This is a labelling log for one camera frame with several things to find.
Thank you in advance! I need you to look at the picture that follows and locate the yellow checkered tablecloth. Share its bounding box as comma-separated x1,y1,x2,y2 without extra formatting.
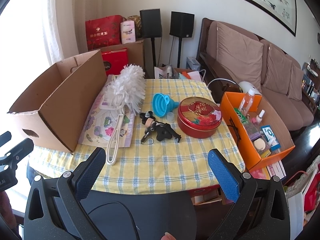
29,79,245,194

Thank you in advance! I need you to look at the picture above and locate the blue collapsible silicone funnel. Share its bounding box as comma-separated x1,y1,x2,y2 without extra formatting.
152,93,180,118

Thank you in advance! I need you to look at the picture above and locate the purple wet wipes pack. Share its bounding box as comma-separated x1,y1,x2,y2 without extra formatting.
78,75,135,147

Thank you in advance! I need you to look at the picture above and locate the white curtain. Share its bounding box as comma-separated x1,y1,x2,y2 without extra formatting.
44,0,102,63

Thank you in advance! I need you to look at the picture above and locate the black speaker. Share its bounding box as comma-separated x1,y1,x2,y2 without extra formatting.
169,11,195,38
140,9,162,38

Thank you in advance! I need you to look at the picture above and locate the right black speaker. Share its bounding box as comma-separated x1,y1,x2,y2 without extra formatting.
169,11,195,38

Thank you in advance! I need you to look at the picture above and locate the box of clutter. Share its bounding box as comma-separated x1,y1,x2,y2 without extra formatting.
154,65,204,82

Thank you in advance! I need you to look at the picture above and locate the blue white small box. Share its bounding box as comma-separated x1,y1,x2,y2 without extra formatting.
261,125,280,151

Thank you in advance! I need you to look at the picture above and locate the left black speaker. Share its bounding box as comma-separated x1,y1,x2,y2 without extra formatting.
140,9,162,38

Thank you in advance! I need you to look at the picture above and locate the small clear plastic cap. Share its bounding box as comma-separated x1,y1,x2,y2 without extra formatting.
165,112,175,122

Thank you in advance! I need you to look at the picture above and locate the large brown cardboard box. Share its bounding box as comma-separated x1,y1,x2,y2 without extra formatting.
8,50,107,152

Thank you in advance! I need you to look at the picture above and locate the small pink nail bottle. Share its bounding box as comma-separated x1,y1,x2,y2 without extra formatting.
251,109,265,126

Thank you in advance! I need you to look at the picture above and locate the red round tin box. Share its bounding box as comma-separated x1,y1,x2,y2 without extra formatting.
177,96,222,139

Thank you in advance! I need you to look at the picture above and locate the clear plastic bottle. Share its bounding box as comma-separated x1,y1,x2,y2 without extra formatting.
238,87,255,116

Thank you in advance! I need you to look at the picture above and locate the small beige bottle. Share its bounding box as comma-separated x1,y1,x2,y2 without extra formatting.
145,118,157,131

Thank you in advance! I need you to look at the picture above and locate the white fluffy duster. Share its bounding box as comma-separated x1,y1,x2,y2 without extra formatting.
104,64,145,165

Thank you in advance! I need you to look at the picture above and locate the orange cardboard box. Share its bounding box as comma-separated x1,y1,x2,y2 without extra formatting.
220,92,295,171

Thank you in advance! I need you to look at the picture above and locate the red gift bag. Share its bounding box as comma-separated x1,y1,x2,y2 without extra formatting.
85,15,124,50

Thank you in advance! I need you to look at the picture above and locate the red chocolate gift box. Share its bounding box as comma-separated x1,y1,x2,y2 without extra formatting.
102,48,129,75

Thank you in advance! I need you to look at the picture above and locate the white dome lamp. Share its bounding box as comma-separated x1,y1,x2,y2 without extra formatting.
239,81,261,95

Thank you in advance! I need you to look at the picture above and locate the pink white tissue pack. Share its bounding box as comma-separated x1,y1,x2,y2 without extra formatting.
120,20,136,44

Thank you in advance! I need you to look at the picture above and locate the green packet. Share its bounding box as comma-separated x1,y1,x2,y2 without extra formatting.
234,108,249,125

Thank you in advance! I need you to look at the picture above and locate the brown cardboard box behind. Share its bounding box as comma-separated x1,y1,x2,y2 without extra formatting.
99,39,145,69

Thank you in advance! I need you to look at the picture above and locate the person right hand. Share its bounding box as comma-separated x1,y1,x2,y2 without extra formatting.
161,232,176,240

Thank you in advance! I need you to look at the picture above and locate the brown sofa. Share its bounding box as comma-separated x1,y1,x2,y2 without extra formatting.
196,18,314,138

